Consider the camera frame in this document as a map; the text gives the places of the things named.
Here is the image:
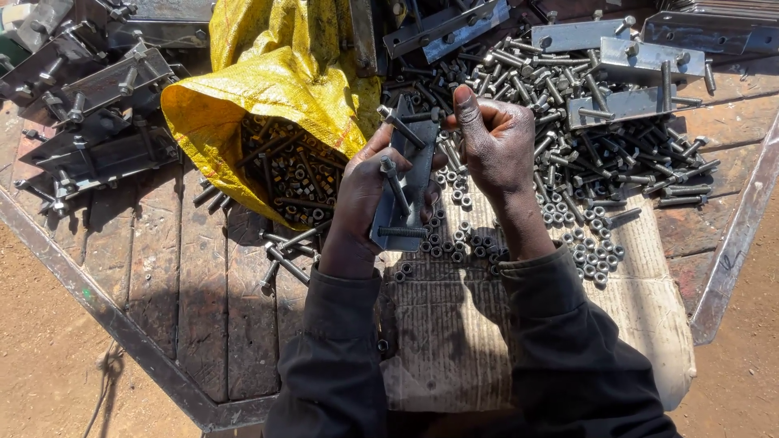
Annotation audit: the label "steel table frame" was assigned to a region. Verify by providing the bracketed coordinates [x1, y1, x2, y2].
[0, 109, 779, 434]

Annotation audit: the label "scatter of loose dark bolts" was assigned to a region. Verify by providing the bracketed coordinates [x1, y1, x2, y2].
[192, 179, 333, 292]

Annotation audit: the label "person's right hand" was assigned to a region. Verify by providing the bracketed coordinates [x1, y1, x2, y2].
[441, 85, 538, 204]

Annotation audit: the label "nuts and bolts inside sack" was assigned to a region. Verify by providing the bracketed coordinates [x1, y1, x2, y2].
[237, 114, 349, 227]

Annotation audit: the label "rusty flat steel bar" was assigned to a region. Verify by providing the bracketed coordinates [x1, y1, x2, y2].
[349, 0, 382, 79]

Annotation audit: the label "steel angle bracket with bolts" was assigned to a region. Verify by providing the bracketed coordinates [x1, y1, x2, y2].
[382, 0, 512, 65]

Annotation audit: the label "person's left hand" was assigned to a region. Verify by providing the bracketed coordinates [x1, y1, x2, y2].
[318, 123, 449, 256]

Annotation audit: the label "spread of steel hex nuts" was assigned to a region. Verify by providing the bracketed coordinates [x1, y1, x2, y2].
[393, 167, 628, 288]

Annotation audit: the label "bright steel plate with bolts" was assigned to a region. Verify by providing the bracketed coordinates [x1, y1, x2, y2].
[566, 84, 680, 131]
[531, 16, 637, 54]
[598, 36, 708, 85]

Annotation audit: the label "long grey steel plate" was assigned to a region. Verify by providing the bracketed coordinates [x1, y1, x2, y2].
[641, 10, 779, 57]

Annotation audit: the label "short threaded steel bolt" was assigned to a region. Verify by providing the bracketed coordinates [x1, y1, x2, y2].
[402, 107, 444, 124]

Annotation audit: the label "heap of bolted steel plates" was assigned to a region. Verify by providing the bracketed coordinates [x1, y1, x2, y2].
[0, 0, 214, 219]

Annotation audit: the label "heap of steel bolts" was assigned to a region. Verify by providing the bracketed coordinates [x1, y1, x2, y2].
[382, 27, 722, 226]

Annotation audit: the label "yellow woven sack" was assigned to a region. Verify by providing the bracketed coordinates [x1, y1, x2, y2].
[161, 0, 383, 232]

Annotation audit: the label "long threaded steel bolt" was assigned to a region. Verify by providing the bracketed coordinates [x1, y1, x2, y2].
[376, 105, 428, 150]
[380, 156, 412, 217]
[377, 225, 430, 238]

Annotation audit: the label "dark steel bracket plate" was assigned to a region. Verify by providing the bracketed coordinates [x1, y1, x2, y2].
[369, 94, 441, 253]

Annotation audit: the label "worn cardboard sheet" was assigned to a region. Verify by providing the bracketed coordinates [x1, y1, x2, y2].
[377, 182, 697, 414]

